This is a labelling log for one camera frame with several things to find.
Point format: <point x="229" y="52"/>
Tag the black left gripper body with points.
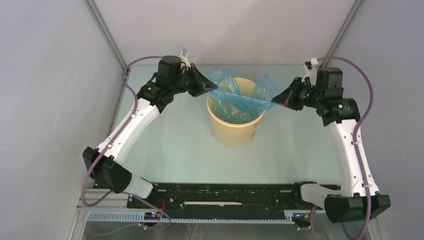
<point x="185" y="84"/>

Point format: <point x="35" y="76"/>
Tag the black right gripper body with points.
<point x="309" y="95"/>

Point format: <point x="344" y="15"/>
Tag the blue plastic trash bag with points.
<point x="230" y="105"/>

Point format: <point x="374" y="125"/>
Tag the yellow printed trash bin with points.
<point x="233" y="135"/>

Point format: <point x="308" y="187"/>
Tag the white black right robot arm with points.
<point x="358" y="189"/>

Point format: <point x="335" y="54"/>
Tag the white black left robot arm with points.
<point x="104" y="163"/>

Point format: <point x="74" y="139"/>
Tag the small lit circuit board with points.
<point x="152" y="216"/>

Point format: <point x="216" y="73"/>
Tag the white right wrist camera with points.
<point x="311" y="66"/>

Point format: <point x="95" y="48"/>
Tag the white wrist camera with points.
<point x="311" y="66"/>
<point x="183" y="55"/>

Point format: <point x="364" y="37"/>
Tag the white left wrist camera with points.
<point x="183" y="55"/>

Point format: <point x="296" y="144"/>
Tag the aluminium corner frame right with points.
<point x="355" y="7"/>

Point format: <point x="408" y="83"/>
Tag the aluminium corner frame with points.
<point x="106" y="33"/>
<point x="355" y="7"/>

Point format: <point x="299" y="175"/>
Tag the aluminium corner frame left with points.
<point x="106" y="33"/>

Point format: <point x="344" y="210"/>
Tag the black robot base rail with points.
<point x="228" y="202"/>

